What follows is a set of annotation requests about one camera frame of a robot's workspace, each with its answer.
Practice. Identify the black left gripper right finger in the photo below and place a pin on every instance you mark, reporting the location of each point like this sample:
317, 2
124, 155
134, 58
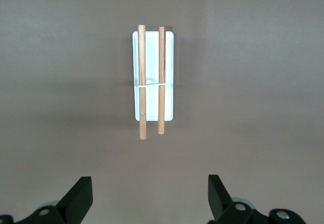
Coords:
220, 201

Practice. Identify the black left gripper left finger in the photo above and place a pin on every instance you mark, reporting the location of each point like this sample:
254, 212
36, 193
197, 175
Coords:
73, 201

